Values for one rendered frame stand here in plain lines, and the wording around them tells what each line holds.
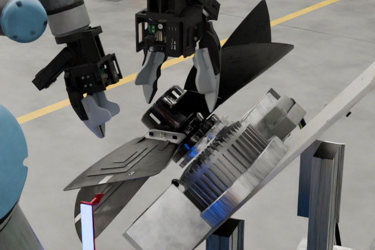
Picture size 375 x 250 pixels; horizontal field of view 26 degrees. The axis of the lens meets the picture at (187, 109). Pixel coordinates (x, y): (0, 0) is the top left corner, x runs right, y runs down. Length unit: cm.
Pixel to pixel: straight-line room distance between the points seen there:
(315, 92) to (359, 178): 133
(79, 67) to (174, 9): 49
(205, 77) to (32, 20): 36
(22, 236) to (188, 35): 37
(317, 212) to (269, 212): 214
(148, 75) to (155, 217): 69
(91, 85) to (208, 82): 45
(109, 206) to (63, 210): 213
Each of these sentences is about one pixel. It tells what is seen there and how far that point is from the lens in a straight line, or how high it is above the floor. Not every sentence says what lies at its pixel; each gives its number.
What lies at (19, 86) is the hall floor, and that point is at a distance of 574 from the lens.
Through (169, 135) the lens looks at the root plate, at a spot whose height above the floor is 118.
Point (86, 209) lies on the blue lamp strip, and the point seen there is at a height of 118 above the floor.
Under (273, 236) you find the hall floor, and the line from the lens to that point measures 377.
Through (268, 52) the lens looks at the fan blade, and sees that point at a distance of 165.
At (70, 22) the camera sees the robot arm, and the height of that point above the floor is 150.
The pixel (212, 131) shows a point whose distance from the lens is 180.
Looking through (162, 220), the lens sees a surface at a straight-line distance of 178.
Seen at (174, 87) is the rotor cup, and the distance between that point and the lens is 183.
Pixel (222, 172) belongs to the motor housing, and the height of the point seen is 112.
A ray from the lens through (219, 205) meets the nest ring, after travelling 175.
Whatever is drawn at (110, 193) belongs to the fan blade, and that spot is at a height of 102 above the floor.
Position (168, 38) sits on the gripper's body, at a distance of 105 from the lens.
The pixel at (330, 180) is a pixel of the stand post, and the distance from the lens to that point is 179.
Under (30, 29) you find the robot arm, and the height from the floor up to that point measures 153.
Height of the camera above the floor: 188
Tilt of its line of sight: 21 degrees down
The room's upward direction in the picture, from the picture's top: straight up
